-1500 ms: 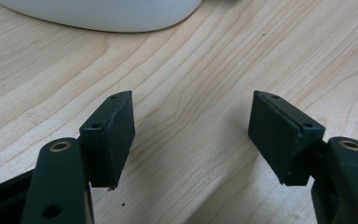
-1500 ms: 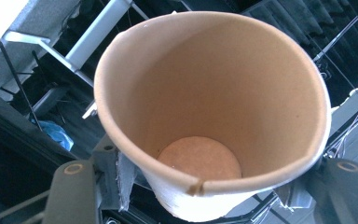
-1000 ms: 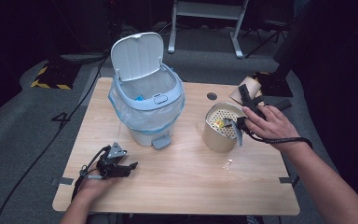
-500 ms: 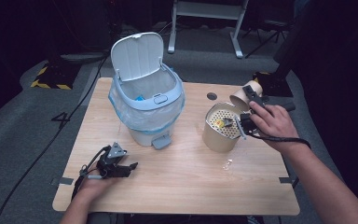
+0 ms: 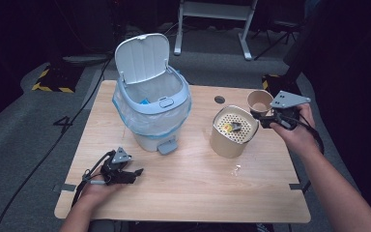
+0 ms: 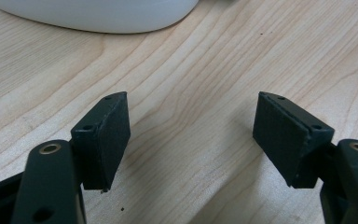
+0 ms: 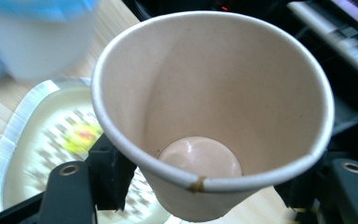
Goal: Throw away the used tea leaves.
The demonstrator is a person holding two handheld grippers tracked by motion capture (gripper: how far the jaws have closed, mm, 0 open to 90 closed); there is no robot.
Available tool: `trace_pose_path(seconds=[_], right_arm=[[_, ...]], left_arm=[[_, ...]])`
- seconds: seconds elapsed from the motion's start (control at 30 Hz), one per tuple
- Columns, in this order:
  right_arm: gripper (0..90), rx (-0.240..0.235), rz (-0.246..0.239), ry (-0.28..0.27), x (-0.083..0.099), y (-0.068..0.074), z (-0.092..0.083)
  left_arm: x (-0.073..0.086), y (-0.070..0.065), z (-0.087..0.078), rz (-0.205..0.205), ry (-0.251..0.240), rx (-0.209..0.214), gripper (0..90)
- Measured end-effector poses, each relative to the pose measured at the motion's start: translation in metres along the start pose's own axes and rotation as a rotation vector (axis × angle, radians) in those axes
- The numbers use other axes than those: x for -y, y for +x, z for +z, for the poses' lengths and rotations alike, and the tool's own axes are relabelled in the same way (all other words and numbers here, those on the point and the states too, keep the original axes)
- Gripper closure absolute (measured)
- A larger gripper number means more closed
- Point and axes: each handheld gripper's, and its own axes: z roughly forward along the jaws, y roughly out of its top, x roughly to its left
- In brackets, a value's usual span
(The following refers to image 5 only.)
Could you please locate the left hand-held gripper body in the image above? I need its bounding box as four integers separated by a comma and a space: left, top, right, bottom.
100, 146, 133, 187

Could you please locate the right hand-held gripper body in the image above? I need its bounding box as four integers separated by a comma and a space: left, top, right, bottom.
266, 90, 312, 131

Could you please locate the brown paper cup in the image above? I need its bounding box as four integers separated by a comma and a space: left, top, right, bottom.
246, 89, 275, 118

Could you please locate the beige perforated round container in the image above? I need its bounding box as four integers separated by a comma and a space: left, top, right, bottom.
209, 104, 261, 160

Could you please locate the translucent blue bin liner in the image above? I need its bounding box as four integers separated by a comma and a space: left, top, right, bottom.
111, 69, 193, 140

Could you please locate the white pedal bin blue lid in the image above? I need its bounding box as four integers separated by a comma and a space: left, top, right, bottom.
111, 32, 193, 157

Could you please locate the person's right hand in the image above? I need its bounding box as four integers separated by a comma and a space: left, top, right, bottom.
269, 102, 321, 157

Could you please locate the person's left hand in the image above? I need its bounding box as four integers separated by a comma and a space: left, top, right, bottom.
79, 168, 125, 211

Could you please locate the black yellow striped stand base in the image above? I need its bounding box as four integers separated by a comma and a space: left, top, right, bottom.
261, 73, 305, 102
31, 65, 85, 95

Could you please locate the small clear plastic wrapper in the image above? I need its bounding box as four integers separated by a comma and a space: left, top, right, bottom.
230, 163, 243, 178

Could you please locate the black tripod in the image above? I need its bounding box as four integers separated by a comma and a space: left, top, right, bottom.
250, 18, 304, 62

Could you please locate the grey flat floor plate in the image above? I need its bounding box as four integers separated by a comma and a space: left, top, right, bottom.
61, 52, 117, 68

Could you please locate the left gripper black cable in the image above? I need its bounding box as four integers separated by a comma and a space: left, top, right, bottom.
71, 149, 117, 209

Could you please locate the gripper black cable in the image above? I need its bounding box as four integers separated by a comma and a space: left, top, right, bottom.
279, 110, 326, 195
71, 149, 117, 209

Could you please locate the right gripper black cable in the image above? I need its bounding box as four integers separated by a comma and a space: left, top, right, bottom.
279, 110, 326, 195

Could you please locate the long black floor cable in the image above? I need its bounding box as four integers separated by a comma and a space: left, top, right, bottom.
0, 44, 125, 232

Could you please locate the white metal stand frame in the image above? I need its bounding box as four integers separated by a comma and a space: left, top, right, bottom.
173, 0, 260, 62

